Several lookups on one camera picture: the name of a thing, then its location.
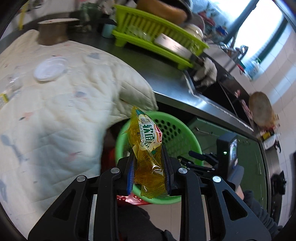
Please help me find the steel cleaver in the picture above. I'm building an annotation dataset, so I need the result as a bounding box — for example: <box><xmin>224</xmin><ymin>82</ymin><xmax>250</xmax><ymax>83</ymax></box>
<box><xmin>154</xmin><ymin>34</ymin><xmax>199</xmax><ymax>67</ymax></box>

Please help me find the teal cup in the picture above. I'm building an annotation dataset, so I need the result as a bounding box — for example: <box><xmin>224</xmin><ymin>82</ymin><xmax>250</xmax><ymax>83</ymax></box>
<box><xmin>102</xmin><ymin>23</ymin><xmax>117</xmax><ymax>39</ymax></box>

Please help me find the yellow snack wrapper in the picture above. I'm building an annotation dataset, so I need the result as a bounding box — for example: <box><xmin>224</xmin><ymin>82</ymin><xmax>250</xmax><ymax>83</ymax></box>
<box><xmin>125</xmin><ymin>106</ymin><xmax>169</xmax><ymax>200</ymax></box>

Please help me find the white bowl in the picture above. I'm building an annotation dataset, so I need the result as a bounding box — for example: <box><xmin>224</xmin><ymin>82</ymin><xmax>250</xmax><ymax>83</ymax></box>
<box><xmin>185</xmin><ymin>23</ymin><xmax>204</xmax><ymax>40</ymax></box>

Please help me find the person's right forearm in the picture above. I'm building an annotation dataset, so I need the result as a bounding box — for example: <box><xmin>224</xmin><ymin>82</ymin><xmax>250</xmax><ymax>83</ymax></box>
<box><xmin>235</xmin><ymin>185</ymin><xmax>283</xmax><ymax>232</ymax></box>

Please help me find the clear plastic bottle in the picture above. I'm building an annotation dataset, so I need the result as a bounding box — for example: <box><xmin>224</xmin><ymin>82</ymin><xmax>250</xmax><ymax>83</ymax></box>
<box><xmin>0</xmin><ymin>74</ymin><xmax>22</xmax><ymax>109</ymax></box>

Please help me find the white rag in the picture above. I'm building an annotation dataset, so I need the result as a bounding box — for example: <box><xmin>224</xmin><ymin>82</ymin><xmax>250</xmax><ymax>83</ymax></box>
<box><xmin>193</xmin><ymin>57</ymin><xmax>218</xmax><ymax>86</ymax></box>

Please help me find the white quilted blanket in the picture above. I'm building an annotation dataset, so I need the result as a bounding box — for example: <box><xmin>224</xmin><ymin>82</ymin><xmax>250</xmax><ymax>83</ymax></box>
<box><xmin>0</xmin><ymin>30</ymin><xmax>159</xmax><ymax>230</ymax></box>

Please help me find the white plastic lid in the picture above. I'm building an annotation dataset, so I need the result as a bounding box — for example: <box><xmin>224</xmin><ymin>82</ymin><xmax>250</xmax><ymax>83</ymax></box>
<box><xmin>33</xmin><ymin>57</ymin><xmax>68</xmax><ymax>81</ymax></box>

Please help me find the steel sink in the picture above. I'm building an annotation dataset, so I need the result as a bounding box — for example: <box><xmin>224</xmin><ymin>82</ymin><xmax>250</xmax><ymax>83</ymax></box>
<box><xmin>184</xmin><ymin>70</ymin><xmax>255</xmax><ymax>130</ymax></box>

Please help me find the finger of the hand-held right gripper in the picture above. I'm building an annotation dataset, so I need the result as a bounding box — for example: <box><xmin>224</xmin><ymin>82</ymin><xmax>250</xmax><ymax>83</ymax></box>
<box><xmin>188</xmin><ymin>151</ymin><xmax>218</xmax><ymax>163</ymax></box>
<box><xmin>178</xmin><ymin>156</ymin><xmax>216</xmax><ymax>174</ymax></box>

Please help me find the red plastic stool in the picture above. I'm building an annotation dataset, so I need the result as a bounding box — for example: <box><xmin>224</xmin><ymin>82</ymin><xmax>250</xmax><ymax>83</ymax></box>
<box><xmin>102</xmin><ymin>137</ymin><xmax>149</xmax><ymax>207</ymax></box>

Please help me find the black gas stove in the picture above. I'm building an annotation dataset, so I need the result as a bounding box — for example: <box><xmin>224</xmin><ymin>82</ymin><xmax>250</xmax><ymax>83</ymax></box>
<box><xmin>269</xmin><ymin>170</ymin><xmax>287</xmax><ymax>223</ymax></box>

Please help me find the metal faucet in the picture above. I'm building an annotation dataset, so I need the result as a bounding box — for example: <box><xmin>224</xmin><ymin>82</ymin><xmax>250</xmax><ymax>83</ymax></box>
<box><xmin>217</xmin><ymin>43</ymin><xmax>249</xmax><ymax>65</ymax></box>

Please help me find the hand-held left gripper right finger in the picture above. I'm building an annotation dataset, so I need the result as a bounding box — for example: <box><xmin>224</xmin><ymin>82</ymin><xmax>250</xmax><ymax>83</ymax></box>
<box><xmin>162</xmin><ymin>146</ymin><xmax>272</xmax><ymax>241</ymax></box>

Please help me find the green plastic basket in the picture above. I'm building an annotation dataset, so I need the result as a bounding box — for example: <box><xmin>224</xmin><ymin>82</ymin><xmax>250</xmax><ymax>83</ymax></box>
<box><xmin>115</xmin><ymin>111</ymin><xmax>203</xmax><ymax>205</ymax></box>

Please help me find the yellow gas hose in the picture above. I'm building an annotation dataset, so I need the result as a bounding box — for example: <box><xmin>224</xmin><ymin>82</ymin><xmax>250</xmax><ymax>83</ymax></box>
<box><xmin>19</xmin><ymin>3</ymin><xmax>28</xmax><ymax>25</ymax></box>

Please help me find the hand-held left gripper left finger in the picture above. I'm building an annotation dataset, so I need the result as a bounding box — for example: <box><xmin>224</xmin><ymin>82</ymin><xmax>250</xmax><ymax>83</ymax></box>
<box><xmin>28</xmin><ymin>148</ymin><xmax>137</xmax><ymax>241</ymax></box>

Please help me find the green cabinet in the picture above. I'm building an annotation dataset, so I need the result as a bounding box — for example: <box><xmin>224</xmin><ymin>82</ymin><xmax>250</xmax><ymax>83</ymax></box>
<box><xmin>187</xmin><ymin>117</ymin><xmax>266</xmax><ymax>209</ymax></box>

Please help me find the brown pot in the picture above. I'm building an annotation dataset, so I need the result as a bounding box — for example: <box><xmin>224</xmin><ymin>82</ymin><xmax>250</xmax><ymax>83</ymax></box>
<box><xmin>136</xmin><ymin>0</ymin><xmax>188</xmax><ymax>24</ymax></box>

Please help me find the green dish rack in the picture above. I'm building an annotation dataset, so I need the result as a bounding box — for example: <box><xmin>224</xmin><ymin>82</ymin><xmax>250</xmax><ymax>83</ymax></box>
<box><xmin>112</xmin><ymin>4</ymin><xmax>210</xmax><ymax>70</ymax></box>

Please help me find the grey plate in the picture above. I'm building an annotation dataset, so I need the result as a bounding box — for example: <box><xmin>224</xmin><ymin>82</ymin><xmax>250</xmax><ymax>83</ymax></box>
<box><xmin>192</xmin><ymin>13</ymin><xmax>207</xmax><ymax>30</ymax></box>

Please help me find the dish soap bottle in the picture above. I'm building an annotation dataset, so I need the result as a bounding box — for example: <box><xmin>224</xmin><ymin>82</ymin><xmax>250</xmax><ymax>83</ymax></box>
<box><xmin>245</xmin><ymin>59</ymin><xmax>262</xmax><ymax>80</ymax></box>

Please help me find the round wooden cutting board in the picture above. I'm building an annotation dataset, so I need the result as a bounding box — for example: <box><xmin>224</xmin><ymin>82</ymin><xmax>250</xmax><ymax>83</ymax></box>
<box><xmin>248</xmin><ymin>91</ymin><xmax>274</xmax><ymax>127</ymax></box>

